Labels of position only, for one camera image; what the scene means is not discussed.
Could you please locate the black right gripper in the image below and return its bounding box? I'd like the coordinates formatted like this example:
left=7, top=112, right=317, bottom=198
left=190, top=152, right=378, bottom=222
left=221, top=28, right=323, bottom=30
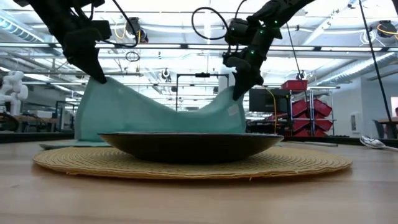
left=231, top=18, right=276, bottom=101

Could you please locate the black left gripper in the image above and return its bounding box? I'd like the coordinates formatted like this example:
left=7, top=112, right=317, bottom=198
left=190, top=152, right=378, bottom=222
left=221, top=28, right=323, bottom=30
left=62, top=27, right=108, bottom=85

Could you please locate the teal cloth napkin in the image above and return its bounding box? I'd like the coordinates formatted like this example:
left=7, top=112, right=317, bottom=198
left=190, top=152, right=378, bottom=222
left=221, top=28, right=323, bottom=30
left=39, top=76, right=248, bottom=149

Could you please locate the dark patterned plate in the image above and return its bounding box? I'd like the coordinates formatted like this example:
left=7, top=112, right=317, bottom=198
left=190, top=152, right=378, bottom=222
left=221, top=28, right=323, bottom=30
left=98, top=132, right=284, bottom=164

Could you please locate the round yellow woven placemat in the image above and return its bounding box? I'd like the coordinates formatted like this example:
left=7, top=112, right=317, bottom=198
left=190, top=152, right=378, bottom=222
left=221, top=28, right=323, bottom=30
left=32, top=145, right=353, bottom=180

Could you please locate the silver knife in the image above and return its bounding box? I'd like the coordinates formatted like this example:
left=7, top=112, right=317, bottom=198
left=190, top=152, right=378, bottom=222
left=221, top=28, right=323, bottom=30
left=284, top=141, right=339, bottom=148

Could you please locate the white building column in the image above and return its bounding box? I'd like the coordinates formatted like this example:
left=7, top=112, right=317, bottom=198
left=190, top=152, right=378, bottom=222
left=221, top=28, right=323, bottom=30
left=217, top=73, right=237, bottom=94

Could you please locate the black monitor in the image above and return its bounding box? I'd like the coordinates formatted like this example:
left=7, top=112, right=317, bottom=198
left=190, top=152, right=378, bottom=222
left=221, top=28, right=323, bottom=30
left=248, top=88, right=292, bottom=113

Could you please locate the red box on rack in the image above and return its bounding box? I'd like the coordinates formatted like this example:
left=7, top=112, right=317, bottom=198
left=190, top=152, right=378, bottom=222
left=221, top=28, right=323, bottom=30
left=281, top=80, right=308, bottom=91

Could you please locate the silver metal shelf rack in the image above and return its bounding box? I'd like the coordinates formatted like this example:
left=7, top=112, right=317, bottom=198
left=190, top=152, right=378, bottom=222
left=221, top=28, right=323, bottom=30
left=289, top=86, right=340, bottom=138

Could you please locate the cluttered background workbench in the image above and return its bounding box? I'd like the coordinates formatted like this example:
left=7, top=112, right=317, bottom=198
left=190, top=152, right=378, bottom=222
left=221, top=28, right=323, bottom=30
left=0, top=111, right=58, bottom=134

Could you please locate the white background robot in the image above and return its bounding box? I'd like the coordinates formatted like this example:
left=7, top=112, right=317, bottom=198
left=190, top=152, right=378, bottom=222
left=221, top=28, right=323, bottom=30
left=0, top=70, right=29, bottom=116

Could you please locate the thin black slanted pole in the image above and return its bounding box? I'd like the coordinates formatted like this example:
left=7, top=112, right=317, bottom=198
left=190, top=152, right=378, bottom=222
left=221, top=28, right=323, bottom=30
left=357, top=0, right=393, bottom=124

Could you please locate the silver spoon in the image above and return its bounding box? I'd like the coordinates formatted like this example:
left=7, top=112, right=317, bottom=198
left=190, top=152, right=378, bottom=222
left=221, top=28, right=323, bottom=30
left=359, top=136, right=398, bottom=152

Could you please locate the wooden background table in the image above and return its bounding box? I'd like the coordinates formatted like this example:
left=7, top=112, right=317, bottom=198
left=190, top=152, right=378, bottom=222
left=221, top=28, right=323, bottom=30
left=379, top=117, right=398, bottom=140

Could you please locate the person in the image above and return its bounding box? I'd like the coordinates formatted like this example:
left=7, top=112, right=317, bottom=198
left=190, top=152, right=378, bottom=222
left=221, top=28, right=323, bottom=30
left=392, top=106, right=398, bottom=138

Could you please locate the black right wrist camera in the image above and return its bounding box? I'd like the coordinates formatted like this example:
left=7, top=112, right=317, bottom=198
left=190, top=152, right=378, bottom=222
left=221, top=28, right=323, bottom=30
left=222, top=54, right=250, bottom=72

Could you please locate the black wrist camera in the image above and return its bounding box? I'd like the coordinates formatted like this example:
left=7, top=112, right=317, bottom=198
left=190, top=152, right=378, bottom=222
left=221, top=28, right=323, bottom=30
left=91, top=20, right=113, bottom=40
left=222, top=54, right=250, bottom=72

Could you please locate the yellow hanging cable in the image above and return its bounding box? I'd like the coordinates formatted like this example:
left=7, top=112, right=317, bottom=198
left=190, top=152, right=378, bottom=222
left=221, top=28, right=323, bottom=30
left=266, top=89, right=278, bottom=135

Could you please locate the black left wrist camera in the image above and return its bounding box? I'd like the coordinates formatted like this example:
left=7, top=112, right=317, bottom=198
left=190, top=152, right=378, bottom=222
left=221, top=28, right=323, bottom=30
left=91, top=20, right=113, bottom=40

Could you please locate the black ceiling cord reel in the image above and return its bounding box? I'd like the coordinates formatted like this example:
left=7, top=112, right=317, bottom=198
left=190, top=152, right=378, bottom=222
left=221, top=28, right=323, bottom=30
left=126, top=17, right=149, bottom=44
left=376, top=20, right=398, bottom=40

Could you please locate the black metal cage frame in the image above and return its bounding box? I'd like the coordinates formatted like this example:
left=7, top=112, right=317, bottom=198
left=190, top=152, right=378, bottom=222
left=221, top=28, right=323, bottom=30
left=55, top=101, right=77, bottom=132

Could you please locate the black right camera cable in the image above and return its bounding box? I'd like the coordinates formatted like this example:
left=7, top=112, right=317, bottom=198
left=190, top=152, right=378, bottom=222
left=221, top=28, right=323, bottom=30
left=190, top=0, right=249, bottom=41

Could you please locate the silver spiral air duct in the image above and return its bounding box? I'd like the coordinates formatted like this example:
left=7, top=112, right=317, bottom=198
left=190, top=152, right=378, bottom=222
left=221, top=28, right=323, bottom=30
left=0, top=17, right=63, bottom=57
left=313, top=52, right=398, bottom=86

